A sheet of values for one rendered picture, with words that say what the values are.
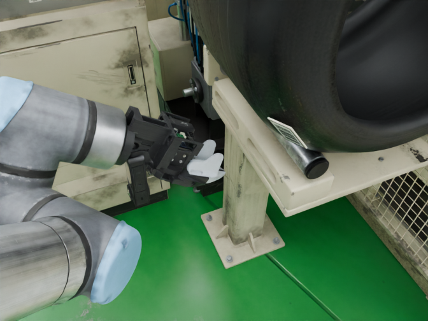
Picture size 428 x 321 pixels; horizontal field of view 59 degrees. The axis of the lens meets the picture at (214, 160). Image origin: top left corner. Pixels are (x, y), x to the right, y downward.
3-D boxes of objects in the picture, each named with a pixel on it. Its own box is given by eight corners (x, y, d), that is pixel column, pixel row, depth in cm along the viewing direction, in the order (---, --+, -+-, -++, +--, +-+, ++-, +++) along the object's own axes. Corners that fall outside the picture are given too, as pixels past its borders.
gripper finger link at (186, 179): (212, 183, 61) (166, 174, 56) (207, 190, 62) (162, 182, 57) (202, 165, 65) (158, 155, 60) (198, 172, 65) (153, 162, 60)
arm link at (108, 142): (76, 178, 51) (69, 135, 57) (111, 183, 53) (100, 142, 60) (101, 125, 47) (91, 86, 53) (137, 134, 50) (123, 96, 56)
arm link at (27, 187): (2, 280, 43) (30, 178, 42) (-64, 241, 47) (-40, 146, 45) (61, 260, 52) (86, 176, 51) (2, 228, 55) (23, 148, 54)
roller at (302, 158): (242, 53, 84) (238, 71, 87) (223, 53, 82) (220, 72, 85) (334, 158, 62) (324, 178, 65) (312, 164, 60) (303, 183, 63)
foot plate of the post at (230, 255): (200, 216, 164) (200, 211, 161) (255, 197, 171) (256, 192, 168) (225, 269, 147) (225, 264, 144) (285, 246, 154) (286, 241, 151)
